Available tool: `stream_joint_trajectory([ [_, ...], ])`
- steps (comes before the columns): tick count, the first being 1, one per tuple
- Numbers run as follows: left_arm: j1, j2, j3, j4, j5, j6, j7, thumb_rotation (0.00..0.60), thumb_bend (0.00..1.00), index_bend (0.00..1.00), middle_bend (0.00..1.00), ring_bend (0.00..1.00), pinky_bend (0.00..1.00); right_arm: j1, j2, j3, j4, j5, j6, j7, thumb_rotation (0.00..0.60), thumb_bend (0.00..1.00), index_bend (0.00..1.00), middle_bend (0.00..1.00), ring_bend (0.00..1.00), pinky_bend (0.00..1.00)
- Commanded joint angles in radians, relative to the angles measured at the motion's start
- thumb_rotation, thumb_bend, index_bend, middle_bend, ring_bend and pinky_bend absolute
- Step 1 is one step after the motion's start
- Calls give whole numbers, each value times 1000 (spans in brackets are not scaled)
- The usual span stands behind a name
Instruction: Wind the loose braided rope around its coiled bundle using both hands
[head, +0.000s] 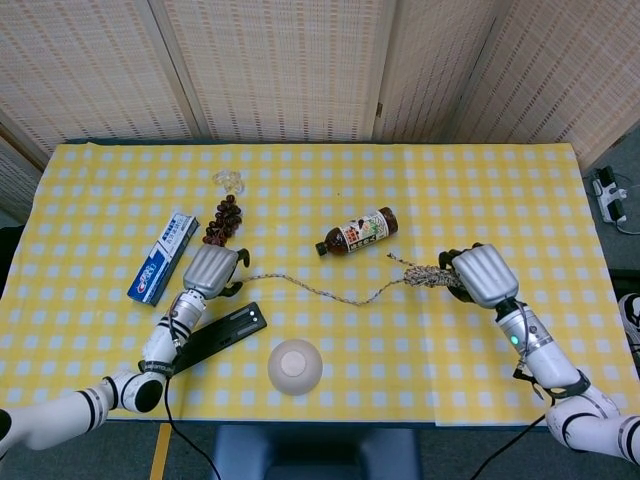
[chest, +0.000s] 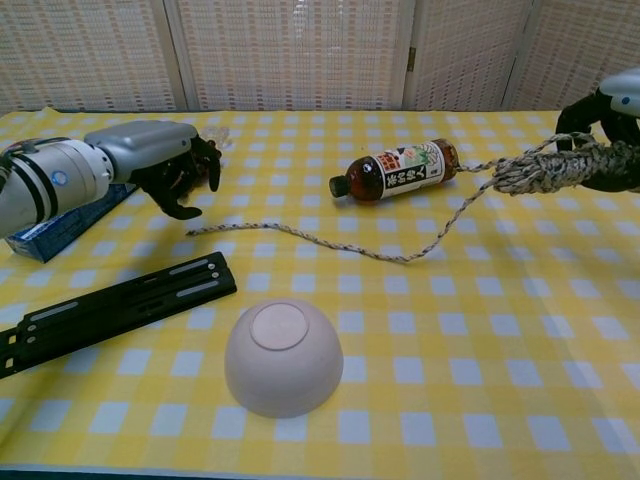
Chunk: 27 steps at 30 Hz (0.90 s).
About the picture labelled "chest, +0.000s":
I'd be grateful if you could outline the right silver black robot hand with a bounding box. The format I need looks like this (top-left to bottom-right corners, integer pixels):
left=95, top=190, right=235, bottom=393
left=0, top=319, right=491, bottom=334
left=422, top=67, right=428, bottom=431
left=555, top=67, right=640, bottom=194

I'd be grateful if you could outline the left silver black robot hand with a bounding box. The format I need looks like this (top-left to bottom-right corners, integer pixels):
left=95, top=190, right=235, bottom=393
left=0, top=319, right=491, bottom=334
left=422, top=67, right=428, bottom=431
left=83, top=119, right=224, bottom=220

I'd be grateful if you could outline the braided speckled rope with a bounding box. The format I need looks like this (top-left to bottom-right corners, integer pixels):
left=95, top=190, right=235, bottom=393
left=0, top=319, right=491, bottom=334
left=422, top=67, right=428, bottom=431
left=185, top=130, right=640, bottom=264

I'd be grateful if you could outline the yellow checkered tablecloth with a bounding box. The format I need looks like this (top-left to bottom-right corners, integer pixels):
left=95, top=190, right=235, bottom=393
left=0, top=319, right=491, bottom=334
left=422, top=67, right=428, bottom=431
left=0, top=108, right=640, bottom=474

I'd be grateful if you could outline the clear plastic grape bunch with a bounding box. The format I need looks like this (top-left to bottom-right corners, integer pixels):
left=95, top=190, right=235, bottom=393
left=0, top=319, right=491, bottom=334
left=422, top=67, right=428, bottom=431
left=199, top=126, right=235, bottom=150

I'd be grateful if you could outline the blue white toothpaste box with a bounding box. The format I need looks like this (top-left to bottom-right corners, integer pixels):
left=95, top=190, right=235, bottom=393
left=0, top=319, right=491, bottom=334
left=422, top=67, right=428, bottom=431
left=3, top=180, right=139, bottom=265

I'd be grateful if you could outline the brown tea bottle with label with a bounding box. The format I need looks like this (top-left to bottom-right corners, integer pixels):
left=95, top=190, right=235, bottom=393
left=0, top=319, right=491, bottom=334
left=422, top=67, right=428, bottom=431
left=328, top=138, right=460, bottom=205

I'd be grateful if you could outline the upturned beige bowl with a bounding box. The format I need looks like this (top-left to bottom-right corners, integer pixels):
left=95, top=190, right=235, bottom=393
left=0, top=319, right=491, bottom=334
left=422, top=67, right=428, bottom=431
left=223, top=298, right=345, bottom=419

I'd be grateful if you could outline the black metal rail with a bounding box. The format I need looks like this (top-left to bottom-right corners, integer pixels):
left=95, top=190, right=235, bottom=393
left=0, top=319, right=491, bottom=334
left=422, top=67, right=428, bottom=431
left=0, top=251, right=238, bottom=381

